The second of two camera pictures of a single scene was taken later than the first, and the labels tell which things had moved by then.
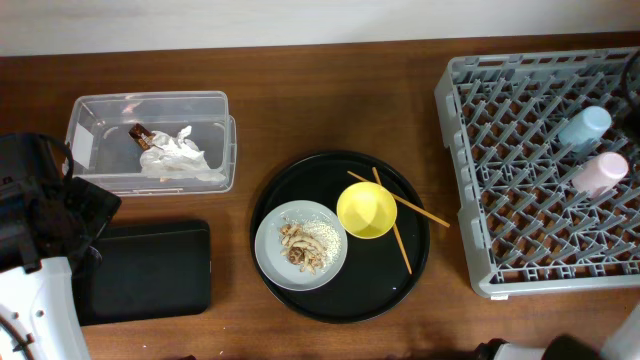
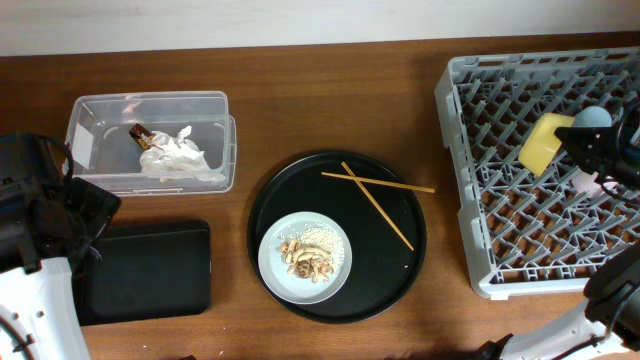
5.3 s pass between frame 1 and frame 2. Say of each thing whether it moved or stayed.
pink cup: stayed
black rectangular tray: stayed
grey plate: moved
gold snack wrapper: stayed
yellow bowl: moved
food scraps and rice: moved
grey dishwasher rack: stayed
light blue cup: stayed
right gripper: moved
